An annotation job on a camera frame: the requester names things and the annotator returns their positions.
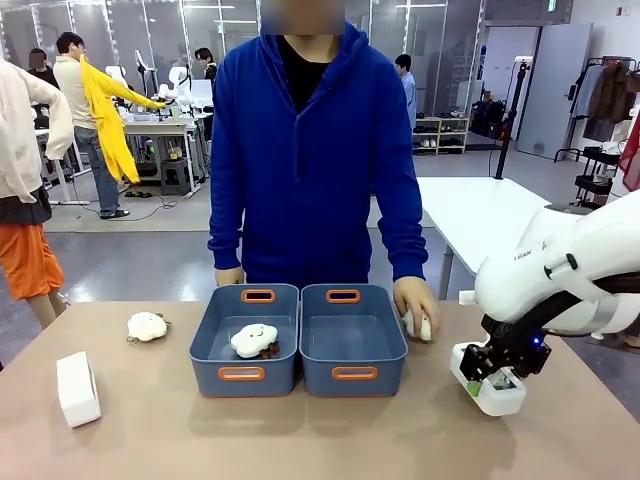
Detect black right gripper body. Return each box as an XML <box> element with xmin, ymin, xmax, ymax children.
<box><xmin>458</xmin><ymin>319</ymin><xmax>522</xmax><ymax>384</ymax></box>

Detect white digital clock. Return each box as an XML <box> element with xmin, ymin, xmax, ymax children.
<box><xmin>55</xmin><ymin>350</ymin><xmax>103</xmax><ymax>429</ymax></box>
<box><xmin>448</xmin><ymin>342</ymin><xmax>528</xmax><ymax>417</ymax></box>

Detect white round plush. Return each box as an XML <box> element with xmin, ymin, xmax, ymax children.
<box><xmin>402</xmin><ymin>308</ymin><xmax>434</xmax><ymax>343</ymax></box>

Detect person's right forearm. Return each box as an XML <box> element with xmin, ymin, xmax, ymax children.
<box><xmin>207</xmin><ymin>194</ymin><xmax>247</xmax><ymax>274</ymax></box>

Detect person's left forearm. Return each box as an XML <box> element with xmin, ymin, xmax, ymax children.
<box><xmin>377</xmin><ymin>194</ymin><xmax>428</xmax><ymax>282</ymax></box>

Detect person's left hand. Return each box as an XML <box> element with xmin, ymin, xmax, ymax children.
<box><xmin>392</xmin><ymin>277</ymin><xmax>442</xmax><ymax>342</ymax></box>

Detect person's right hand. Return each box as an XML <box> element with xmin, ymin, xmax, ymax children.
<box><xmin>214</xmin><ymin>267</ymin><xmax>246</xmax><ymax>288</ymax></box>

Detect white side table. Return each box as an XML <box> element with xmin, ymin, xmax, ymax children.
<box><xmin>416</xmin><ymin>176</ymin><xmax>569</xmax><ymax>301</ymax></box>

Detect black rolling cart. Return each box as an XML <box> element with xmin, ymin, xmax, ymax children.
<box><xmin>573</xmin><ymin>145</ymin><xmax>623</xmax><ymax>207</ymax></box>

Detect smiling white cloud plush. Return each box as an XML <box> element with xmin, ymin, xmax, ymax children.
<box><xmin>229</xmin><ymin>323</ymin><xmax>283</xmax><ymax>361</ymax></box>

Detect wooden shoe rack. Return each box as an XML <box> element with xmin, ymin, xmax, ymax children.
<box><xmin>412</xmin><ymin>115</ymin><xmax>472</xmax><ymax>156</ymax></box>

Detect black tripod stand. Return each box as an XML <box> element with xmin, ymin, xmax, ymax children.
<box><xmin>493</xmin><ymin>57</ymin><xmax>532</xmax><ymax>182</ymax></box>

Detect red cloth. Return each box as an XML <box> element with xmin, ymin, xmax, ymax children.
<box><xmin>618</xmin><ymin>103</ymin><xmax>640</xmax><ymax>192</ymax></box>

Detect person's blue hoodie torso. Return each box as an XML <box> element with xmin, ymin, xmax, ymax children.
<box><xmin>207</xmin><ymin>19</ymin><xmax>427</xmax><ymax>289</ymax></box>

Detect person in light blue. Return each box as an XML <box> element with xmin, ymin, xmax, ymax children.
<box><xmin>394</xmin><ymin>53</ymin><xmax>418</xmax><ymax>132</ymax></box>

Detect black clothes rack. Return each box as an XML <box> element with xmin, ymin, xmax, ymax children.
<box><xmin>569</xmin><ymin>56</ymin><xmax>640</xmax><ymax>144</ymax></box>

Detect grey step stool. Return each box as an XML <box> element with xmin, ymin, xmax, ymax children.
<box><xmin>159</xmin><ymin>157</ymin><xmax>195</xmax><ymax>198</ymax></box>

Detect grey work desk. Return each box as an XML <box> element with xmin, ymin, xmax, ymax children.
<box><xmin>121</xmin><ymin>115</ymin><xmax>207</xmax><ymax>197</ymax></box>

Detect dark haired person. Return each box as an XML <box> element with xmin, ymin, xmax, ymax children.
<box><xmin>194</xmin><ymin>46</ymin><xmax>219</xmax><ymax>82</ymax></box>

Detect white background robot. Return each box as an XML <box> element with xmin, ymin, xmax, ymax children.
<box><xmin>167</xmin><ymin>63</ymin><xmax>195</xmax><ymax>110</ymax></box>

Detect yellow garment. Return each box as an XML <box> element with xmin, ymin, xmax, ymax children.
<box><xmin>78</xmin><ymin>53</ymin><xmax>167</xmax><ymax>184</ymax></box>

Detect man in beige top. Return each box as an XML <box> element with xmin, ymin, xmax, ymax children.
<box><xmin>51</xmin><ymin>31</ymin><xmax>132</xmax><ymax>221</ymax></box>

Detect person in orange shorts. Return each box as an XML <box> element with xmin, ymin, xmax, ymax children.
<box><xmin>0</xmin><ymin>57</ymin><xmax>76</xmax><ymax>332</ymax></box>

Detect person in dark top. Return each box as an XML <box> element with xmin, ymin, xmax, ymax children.
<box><xmin>26</xmin><ymin>47</ymin><xmax>61</xmax><ymax>92</ymax></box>

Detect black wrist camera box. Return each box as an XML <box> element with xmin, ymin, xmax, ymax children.
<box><xmin>514</xmin><ymin>335</ymin><xmax>553</xmax><ymax>378</ymax></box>

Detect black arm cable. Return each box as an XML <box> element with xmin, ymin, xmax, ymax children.
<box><xmin>499</xmin><ymin>275</ymin><xmax>640</xmax><ymax>342</ymax></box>

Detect blue basket orange handles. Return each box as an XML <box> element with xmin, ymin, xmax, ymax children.
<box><xmin>188</xmin><ymin>283</ymin><xmax>302</xmax><ymax>399</ymax></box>
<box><xmin>298</xmin><ymin>283</ymin><xmax>409</xmax><ymax>399</ymax></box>

